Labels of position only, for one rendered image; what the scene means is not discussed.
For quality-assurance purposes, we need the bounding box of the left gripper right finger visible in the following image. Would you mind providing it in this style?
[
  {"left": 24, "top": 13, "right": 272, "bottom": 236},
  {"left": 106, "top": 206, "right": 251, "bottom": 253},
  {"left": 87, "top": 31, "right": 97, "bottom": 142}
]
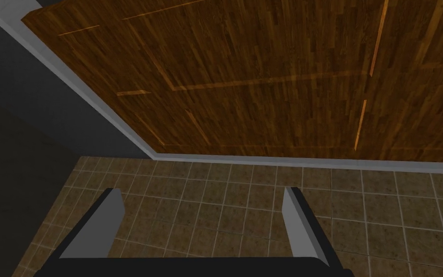
[{"left": 282, "top": 186, "right": 341, "bottom": 268}]

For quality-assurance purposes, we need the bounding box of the brown wooden door leaf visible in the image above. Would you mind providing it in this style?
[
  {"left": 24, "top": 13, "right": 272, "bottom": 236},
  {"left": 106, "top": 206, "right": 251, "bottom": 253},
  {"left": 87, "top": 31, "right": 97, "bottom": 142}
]
[{"left": 21, "top": 0, "right": 443, "bottom": 163}]

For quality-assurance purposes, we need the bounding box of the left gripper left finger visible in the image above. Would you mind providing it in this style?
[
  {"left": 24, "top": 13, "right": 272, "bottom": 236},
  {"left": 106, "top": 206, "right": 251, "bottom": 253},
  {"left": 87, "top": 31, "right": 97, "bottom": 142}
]
[{"left": 49, "top": 188, "right": 125, "bottom": 259}]

